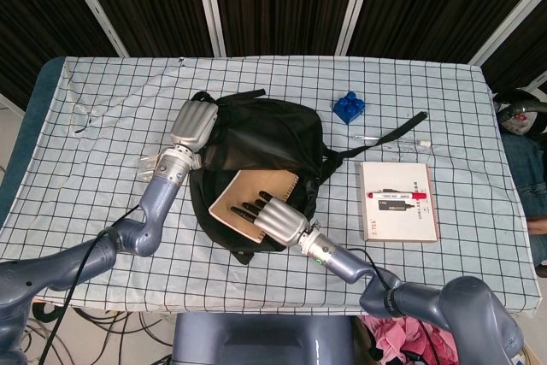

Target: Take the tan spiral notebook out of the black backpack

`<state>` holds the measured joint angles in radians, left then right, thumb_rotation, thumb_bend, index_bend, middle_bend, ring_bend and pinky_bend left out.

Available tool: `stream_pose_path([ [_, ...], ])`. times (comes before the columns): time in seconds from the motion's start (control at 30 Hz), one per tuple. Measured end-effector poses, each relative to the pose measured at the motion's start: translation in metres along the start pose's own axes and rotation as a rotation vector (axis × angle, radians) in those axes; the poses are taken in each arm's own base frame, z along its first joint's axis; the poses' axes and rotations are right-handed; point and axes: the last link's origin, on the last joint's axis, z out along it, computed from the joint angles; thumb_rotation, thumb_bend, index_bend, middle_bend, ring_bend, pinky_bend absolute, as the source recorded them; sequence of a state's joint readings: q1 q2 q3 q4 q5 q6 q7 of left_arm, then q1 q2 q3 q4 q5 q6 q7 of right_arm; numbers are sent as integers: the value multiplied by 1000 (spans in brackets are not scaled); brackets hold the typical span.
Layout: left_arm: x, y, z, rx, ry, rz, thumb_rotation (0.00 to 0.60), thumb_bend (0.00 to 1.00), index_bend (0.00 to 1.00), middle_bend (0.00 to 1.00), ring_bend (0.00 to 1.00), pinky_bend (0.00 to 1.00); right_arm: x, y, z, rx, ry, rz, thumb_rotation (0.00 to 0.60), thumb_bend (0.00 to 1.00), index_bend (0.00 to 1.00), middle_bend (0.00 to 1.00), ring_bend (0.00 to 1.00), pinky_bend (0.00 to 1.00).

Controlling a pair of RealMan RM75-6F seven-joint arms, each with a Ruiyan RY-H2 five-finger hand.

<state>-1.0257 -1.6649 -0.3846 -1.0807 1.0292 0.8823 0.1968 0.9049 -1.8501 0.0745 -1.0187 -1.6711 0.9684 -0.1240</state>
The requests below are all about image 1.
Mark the blue toy building block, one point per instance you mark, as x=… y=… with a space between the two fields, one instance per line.
x=350 y=107

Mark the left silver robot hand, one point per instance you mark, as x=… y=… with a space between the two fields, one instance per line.
x=192 y=123

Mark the white book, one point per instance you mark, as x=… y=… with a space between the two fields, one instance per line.
x=399 y=202

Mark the checkered white tablecloth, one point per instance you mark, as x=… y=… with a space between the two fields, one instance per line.
x=85 y=125

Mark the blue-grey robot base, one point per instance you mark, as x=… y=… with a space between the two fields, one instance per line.
x=262 y=339

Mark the black backpack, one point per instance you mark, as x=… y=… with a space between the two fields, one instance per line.
x=273 y=143

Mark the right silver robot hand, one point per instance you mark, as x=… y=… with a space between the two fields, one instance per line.
x=273 y=219

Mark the person in jeans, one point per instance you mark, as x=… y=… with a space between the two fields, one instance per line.
x=525 y=155

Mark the brown spiral notebook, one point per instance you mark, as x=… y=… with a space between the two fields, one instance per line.
x=248 y=198

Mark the clear glass tube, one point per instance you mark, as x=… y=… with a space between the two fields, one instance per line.
x=393 y=142

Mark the clear plastic water bottle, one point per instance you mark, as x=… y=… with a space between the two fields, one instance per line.
x=147 y=166

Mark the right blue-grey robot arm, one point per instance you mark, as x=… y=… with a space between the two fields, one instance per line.
x=410 y=292

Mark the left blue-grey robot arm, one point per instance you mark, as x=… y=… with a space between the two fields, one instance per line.
x=85 y=245

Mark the white partition frame post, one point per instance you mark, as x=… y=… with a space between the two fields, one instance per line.
x=209 y=4
x=96 y=4
x=508 y=19
x=354 y=4

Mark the red and white marker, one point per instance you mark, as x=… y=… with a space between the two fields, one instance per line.
x=397 y=195

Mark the pink cloth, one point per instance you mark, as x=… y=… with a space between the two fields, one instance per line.
x=406 y=335

